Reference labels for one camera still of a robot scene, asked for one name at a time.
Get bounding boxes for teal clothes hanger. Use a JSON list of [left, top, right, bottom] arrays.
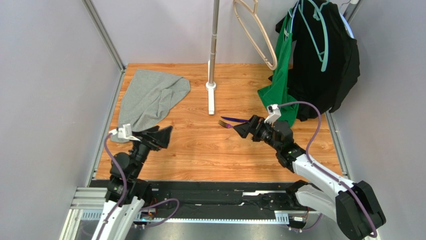
[[288, 0, 330, 73]]

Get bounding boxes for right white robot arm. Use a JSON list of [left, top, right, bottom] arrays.
[[233, 115, 387, 240]]

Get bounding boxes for metal stand pole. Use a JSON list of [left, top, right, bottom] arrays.
[[206, 0, 220, 90]]

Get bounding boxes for green shirt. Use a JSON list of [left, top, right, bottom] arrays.
[[257, 14, 296, 108]]

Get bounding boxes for black shirt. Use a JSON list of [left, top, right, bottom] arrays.
[[287, 0, 360, 114]]

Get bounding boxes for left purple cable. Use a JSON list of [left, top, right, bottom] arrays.
[[96, 132, 181, 240]]

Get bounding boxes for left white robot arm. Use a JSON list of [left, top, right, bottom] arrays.
[[92, 124, 173, 240]]

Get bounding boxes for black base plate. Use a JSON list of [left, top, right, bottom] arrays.
[[91, 180, 307, 221]]

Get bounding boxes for beige clothes hanger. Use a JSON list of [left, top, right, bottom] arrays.
[[232, 0, 278, 71]]

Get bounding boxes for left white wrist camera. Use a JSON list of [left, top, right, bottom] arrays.
[[117, 123, 138, 141]]

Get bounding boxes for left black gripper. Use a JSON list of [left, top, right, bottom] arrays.
[[128, 125, 172, 177]]

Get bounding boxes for grey cloth napkin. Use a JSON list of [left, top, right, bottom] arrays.
[[117, 69, 191, 132]]

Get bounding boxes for purple cable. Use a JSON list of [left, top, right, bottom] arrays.
[[96, 132, 181, 240], [278, 101, 378, 239]]

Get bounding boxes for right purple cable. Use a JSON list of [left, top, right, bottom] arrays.
[[278, 101, 378, 239]]

